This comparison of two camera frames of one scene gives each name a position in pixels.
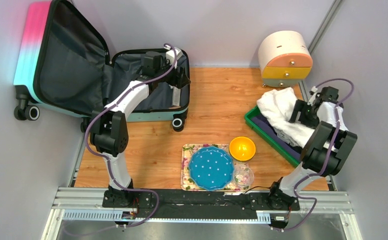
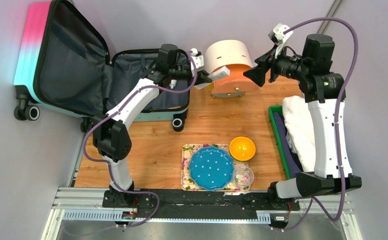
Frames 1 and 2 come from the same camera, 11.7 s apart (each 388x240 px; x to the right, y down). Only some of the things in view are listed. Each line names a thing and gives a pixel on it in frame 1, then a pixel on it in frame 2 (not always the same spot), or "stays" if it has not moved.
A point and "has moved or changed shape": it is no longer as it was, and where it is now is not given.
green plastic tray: (290, 158) to (279, 140)
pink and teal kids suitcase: (63, 65) stays
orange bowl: (242, 149) stays
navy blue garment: (263, 125) to (293, 167)
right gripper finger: (298, 106) to (257, 74)
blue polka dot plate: (211, 168) stays
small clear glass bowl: (243, 176) stays
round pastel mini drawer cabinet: (284, 58) has moved or changed shape
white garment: (277, 104) has moved or changed shape
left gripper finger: (182, 79) to (202, 77)
